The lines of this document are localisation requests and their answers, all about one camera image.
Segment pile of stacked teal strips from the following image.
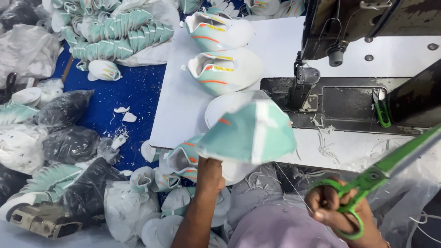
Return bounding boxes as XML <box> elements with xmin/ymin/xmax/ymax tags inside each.
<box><xmin>51</xmin><ymin>0</ymin><xmax>175</xmax><ymax>63</ymax></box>

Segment heap of finished shoe uppers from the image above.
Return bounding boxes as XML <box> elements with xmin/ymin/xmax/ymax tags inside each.
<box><xmin>178</xmin><ymin>0</ymin><xmax>306</xmax><ymax>20</ymax></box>

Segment black plastic bag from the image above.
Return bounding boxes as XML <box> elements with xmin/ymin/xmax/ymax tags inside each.
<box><xmin>42</xmin><ymin>125</ymin><xmax>101</xmax><ymax>165</ymax></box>
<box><xmin>36</xmin><ymin>90</ymin><xmax>94</xmax><ymax>127</ymax></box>
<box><xmin>63</xmin><ymin>157</ymin><xmax>129</xmax><ymax>223</ymax></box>
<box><xmin>0</xmin><ymin>0</ymin><xmax>42</xmax><ymax>31</ymax></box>

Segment person's purple garment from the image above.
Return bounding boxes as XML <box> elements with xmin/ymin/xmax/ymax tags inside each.
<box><xmin>227</xmin><ymin>203</ymin><xmax>340</xmax><ymax>248</ymax></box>

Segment teal shoe upper orange stripe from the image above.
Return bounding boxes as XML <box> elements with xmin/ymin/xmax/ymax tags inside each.
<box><xmin>184</xmin><ymin>12</ymin><xmax>256</xmax><ymax>52</ymax></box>
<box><xmin>187</xmin><ymin>48</ymin><xmax>264</xmax><ymax>97</ymax></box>

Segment white shoe lining piece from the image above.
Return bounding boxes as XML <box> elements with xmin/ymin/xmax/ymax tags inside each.
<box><xmin>205</xmin><ymin>90</ymin><xmax>273</xmax><ymax>130</ymax></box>

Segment person's left hand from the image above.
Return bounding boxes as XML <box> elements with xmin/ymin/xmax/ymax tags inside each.
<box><xmin>198</xmin><ymin>156</ymin><xmax>226</xmax><ymax>194</ymax></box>

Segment green handled scissors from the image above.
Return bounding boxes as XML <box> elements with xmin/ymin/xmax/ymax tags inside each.
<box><xmin>309</xmin><ymin>124</ymin><xmax>441</xmax><ymax>240</ymax></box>

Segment grey plastic bag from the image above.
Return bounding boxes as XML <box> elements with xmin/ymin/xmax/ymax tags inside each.
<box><xmin>227</xmin><ymin>165</ymin><xmax>287</xmax><ymax>228</ymax></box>

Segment pile of white thread scraps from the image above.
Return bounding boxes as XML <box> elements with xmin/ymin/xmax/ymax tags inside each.
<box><xmin>309</xmin><ymin>116</ymin><xmax>346</xmax><ymax>164</ymax></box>

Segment black industrial sewing machine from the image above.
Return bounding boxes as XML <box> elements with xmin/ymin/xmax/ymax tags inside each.
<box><xmin>260</xmin><ymin>0</ymin><xmax>441</xmax><ymax>137</ymax></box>

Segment heap of teal shoe uppers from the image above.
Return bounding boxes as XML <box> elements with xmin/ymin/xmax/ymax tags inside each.
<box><xmin>129</xmin><ymin>134</ymin><xmax>235</xmax><ymax>248</ymax></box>

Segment person's right hand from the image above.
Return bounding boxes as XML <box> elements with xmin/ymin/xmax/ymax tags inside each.
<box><xmin>305</xmin><ymin>178</ymin><xmax>388</xmax><ymax>246</ymax></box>

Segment green thread snips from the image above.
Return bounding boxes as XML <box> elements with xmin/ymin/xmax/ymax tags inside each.
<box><xmin>372</xmin><ymin>88</ymin><xmax>392</xmax><ymax>129</ymax></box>

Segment black tool handle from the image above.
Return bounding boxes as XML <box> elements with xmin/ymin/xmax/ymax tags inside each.
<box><xmin>0</xmin><ymin>72</ymin><xmax>18</xmax><ymax>104</ymax></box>

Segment clear plastic sheet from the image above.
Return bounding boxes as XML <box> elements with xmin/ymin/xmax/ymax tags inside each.
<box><xmin>339</xmin><ymin>138</ymin><xmax>441</xmax><ymax>248</ymax></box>

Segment fan of teal shoe pieces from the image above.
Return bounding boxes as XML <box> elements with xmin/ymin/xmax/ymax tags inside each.
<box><xmin>0</xmin><ymin>103</ymin><xmax>40</xmax><ymax>127</ymax></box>
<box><xmin>19</xmin><ymin>163</ymin><xmax>84</xmax><ymax>204</ymax></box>

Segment teal white shoe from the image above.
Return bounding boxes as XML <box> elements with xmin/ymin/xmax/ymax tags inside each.
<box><xmin>196</xmin><ymin>99</ymin><xmax>298</xmax><ymax>165</ymax></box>

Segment small teal shoe upper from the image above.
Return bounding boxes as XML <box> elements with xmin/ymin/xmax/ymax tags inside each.
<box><xmin>87</xmin><ymin>60</ymin><xmax>123</xmax><ymax>82</ymax></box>

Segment white bag with star print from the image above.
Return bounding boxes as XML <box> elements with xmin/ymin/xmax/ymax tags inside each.
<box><xmin>0</xmin><ymin>123</ymin><xmax>49</xmax><ymax>175</ymax></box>

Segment white shoe soles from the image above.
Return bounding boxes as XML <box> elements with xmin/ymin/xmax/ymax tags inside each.
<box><xmin>11</xmin><ymin>87</ymin><xmax>42</xmax><ymax>106</ymax></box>

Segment crumpled white plastic bag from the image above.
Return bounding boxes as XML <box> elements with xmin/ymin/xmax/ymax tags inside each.
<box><xmin>0</xmin><ymin>23</ymin><xmax>62</xmax><ymax>80</ymax></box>

